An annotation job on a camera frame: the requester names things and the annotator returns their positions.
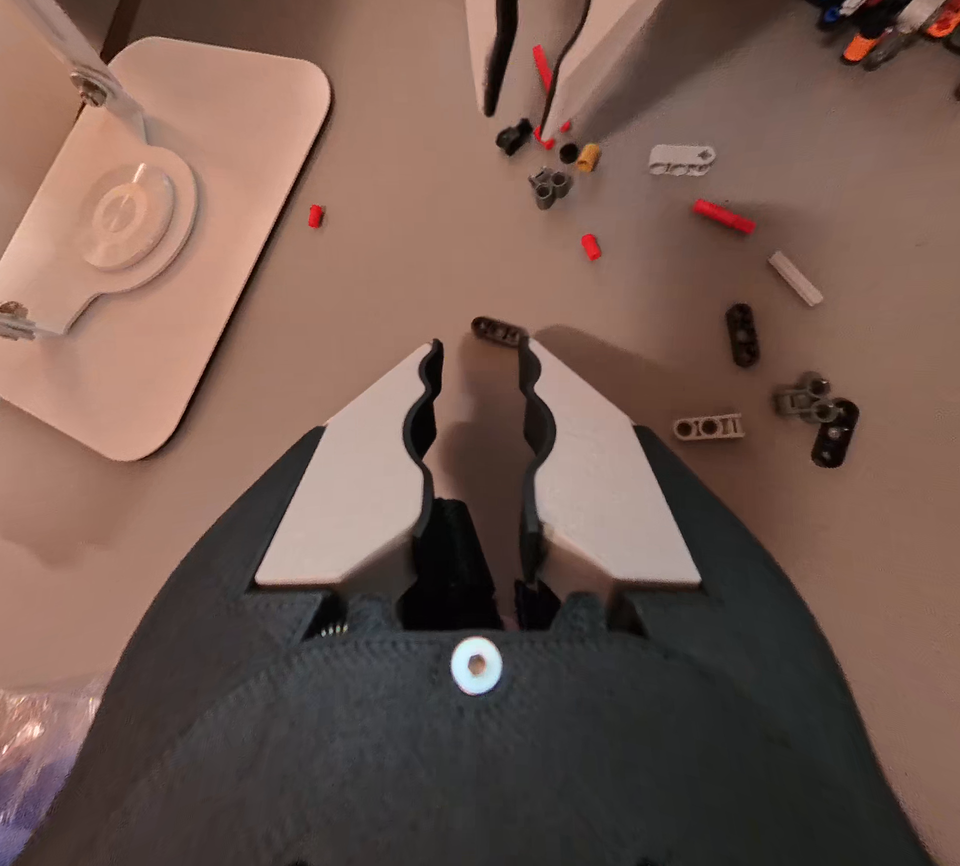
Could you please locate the black lego bush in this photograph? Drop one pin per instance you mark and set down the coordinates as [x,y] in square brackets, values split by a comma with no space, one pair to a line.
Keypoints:
[568,152]

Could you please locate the light grey lego short beam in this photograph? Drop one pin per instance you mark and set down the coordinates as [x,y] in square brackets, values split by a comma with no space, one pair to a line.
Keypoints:
[682,427]

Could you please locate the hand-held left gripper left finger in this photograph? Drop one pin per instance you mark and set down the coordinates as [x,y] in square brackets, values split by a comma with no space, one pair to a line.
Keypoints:
[360,491]

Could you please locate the red lego long axle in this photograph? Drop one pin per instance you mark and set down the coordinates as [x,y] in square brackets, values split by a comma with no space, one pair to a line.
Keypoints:
[541,64]

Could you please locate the light grey lego connector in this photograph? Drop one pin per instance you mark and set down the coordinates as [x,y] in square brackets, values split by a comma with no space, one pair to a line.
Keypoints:
[679,160]

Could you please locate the light grey lego axle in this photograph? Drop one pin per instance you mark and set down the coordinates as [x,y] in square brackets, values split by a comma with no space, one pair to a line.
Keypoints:
[795,277]

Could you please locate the yellow lego bush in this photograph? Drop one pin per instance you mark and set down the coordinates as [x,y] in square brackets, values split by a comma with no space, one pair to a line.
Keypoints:
[589,158]

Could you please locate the dark grey lego triple connector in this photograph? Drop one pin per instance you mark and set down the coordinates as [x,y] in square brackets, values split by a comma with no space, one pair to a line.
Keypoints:
[551,188]

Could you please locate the black lego thin liftarm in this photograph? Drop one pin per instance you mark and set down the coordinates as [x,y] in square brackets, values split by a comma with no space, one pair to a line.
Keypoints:
[844,424]
[487,326]
[742,349]

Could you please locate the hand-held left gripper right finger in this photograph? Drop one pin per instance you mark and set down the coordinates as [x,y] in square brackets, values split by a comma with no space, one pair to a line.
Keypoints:
[600,506]

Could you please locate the grey lego perpendicular connector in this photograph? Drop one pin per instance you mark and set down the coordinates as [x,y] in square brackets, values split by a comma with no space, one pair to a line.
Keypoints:
[799,397]

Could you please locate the red lego long pin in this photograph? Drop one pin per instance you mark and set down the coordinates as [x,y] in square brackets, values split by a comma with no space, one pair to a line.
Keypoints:
[724,216]

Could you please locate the black lego connector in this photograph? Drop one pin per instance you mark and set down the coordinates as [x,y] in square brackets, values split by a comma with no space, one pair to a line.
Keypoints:
[514,135]

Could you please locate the clear plastic bag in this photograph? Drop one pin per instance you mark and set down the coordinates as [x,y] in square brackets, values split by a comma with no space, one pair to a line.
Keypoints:
[37,746]

